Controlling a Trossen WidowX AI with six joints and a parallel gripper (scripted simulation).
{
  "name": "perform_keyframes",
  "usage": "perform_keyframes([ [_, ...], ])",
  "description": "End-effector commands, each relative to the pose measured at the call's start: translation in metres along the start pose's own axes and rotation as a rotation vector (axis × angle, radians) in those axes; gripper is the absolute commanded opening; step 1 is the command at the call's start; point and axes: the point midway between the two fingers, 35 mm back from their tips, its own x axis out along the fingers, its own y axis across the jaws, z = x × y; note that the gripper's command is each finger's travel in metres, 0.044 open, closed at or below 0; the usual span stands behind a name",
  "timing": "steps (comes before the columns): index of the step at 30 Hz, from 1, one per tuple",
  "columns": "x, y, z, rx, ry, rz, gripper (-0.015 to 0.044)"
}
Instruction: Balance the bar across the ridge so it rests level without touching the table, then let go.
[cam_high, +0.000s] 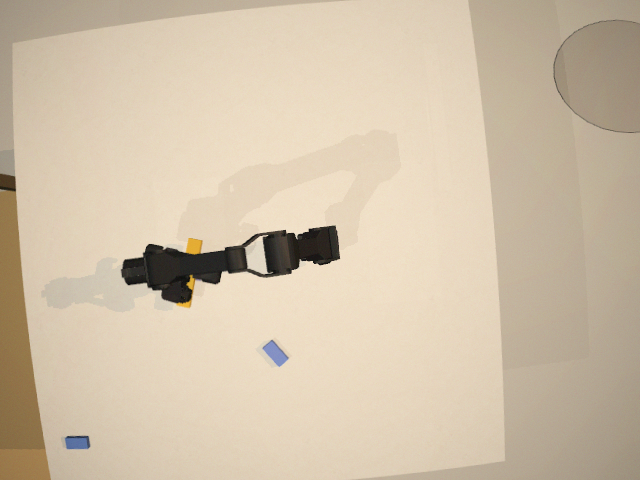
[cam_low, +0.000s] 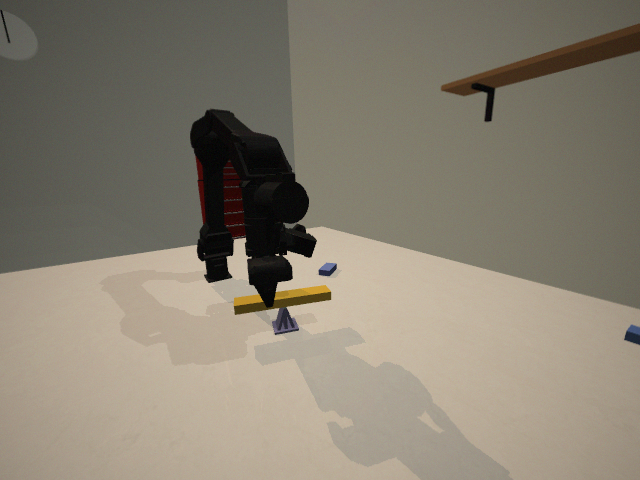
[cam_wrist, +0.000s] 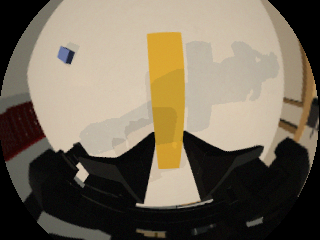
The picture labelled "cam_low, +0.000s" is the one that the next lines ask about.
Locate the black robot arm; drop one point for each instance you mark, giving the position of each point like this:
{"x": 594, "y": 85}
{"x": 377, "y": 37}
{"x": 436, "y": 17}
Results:
{"x": 268, "y": 187}

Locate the yellow bar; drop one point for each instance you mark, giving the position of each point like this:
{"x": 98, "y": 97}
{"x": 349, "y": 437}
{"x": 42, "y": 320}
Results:
{"x": 254, "y": 303}

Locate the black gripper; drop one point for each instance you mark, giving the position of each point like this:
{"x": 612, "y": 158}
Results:
{"x": 265, "y": 269}

